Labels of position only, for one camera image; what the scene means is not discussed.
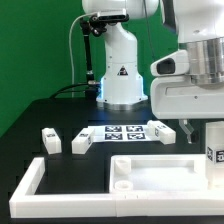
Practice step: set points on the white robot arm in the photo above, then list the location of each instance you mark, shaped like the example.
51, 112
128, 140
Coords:
199, 25

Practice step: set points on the white desk top tray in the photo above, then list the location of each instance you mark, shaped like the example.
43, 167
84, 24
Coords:
157, 173

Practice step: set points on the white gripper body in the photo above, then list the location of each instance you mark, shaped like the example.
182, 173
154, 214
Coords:
174, 96

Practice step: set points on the white L-shaped fence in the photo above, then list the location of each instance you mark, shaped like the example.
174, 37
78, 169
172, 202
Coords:
26, 203

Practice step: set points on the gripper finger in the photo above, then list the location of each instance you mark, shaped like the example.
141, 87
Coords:
187, 128

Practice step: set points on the fiducial marker sheet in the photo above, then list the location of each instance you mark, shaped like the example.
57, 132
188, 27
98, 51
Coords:
122, 133

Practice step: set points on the black grey camera on stand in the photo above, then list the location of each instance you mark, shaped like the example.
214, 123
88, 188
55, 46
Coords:
110, 16

